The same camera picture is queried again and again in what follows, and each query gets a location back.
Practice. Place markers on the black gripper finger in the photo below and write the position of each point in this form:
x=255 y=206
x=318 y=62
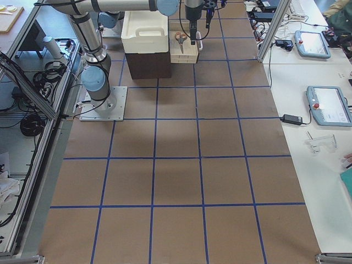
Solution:
x=193 y=31

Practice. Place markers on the white drawer handle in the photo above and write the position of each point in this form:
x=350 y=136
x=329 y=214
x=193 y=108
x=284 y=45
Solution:
x=199 y=41

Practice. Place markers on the orange grey handled scissors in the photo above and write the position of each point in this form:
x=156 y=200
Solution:
x=180 y=38

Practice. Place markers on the light wooden drawer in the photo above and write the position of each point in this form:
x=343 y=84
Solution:
x=190 y=53

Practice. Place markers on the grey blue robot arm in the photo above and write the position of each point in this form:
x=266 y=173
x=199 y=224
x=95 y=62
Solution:
x=210 y=6
x=109 y=13

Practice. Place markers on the dark brown drawer cabinet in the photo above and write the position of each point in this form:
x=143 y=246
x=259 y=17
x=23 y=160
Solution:
x=149 y=65

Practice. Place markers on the white plastic tray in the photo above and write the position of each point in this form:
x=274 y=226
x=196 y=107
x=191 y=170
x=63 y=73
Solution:
x=145 y=32

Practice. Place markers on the upper grey teach pendant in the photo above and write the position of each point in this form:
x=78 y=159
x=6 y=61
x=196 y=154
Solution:
x=311 y=44

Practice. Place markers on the grey teach pendant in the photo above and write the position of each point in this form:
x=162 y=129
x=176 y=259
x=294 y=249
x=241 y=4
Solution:
x=311 y=44
x=328 y=106

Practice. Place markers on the black power adapter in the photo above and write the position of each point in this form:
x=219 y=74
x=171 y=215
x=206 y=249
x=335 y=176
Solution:
x=291 y=119

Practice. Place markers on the lower grey teach pendant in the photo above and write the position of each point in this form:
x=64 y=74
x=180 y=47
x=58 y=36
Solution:
x=328 y=106

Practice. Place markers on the wooden cutting board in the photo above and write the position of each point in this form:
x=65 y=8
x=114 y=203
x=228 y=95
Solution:
x=9 y=16

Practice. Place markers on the teal cloth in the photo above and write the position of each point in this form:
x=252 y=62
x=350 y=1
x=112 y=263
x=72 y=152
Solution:
x=346 y=178

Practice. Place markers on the aluminium frame post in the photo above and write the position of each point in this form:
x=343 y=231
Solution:
x=274 y=25

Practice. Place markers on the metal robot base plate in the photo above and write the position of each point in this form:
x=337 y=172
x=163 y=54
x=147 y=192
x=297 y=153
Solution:
x=112 y=109

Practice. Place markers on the clear acrylic bracket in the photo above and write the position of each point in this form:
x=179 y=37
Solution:
x=315 y=143

